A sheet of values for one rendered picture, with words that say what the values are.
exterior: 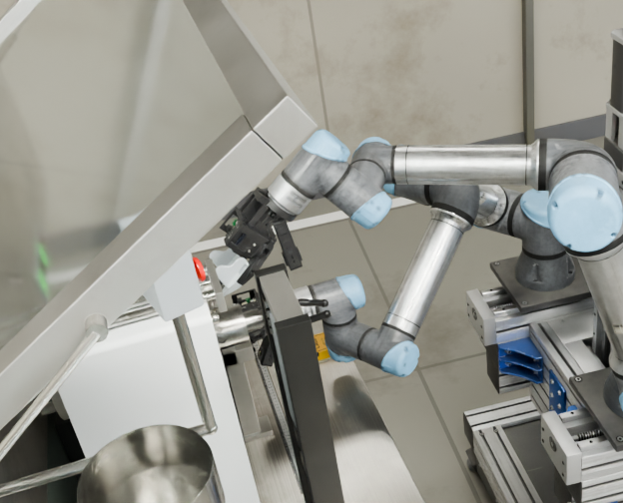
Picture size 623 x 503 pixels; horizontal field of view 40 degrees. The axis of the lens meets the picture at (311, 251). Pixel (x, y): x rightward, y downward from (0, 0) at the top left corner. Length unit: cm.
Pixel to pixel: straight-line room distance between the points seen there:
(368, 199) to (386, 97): 283
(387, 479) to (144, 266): 119
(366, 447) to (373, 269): 215
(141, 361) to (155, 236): 74
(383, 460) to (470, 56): 297
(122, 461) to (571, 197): 84
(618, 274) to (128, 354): 83
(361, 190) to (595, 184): 39
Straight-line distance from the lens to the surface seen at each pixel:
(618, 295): 157
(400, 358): 172
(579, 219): 146
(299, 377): 124
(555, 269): 223
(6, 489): 113
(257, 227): 155
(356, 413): 182
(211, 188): 52
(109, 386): 129
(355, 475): 170
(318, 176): 150
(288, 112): 51
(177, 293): 93
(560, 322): 230
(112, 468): 97
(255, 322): 137
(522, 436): 272
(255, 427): 180
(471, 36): 436
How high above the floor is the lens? 215
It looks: 32 degrees down
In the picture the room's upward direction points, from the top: 10 degrees counter-clockwise
